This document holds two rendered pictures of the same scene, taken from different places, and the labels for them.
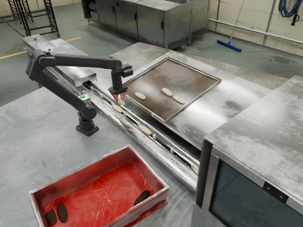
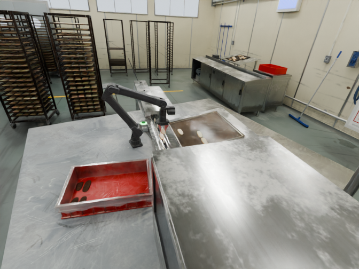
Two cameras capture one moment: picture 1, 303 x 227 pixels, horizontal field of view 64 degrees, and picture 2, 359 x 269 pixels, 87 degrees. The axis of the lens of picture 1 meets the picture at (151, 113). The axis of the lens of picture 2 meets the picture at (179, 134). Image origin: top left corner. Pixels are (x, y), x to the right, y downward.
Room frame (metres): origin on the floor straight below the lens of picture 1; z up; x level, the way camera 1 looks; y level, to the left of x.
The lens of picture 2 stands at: (-0.03, -0.43, 1.71)
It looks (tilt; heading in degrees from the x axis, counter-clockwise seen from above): 30 degrees down; 20
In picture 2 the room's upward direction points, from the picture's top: 3 degrees clockwise
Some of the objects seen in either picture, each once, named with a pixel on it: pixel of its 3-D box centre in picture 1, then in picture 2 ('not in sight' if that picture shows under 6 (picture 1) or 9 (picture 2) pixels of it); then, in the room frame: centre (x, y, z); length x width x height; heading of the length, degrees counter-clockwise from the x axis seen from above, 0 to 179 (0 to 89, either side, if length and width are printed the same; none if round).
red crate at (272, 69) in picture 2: not in sight; (272, 69); (4.93, -0.76, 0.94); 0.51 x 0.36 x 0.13; 43
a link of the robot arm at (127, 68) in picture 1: (121, 68); (167, 107); (1.26, 0.16, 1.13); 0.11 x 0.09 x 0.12; 124
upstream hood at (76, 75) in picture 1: (53, 56); (145, 94); (2.07, 0.86, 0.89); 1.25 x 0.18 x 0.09; 39
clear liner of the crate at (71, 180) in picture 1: (100, 197); (110, 184); (0.60, 0.22, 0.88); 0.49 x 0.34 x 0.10; 124
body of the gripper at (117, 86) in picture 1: (117, 84); (162, 118); (1.23, 0.19, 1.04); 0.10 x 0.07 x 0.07; 129
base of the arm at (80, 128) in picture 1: (86, 123); (135, 139); (1.10, 0.38, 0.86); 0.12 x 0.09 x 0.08; 52
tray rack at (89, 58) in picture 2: not in sight; (82, 72); (2.59, 2.47, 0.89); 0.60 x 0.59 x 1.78; 130
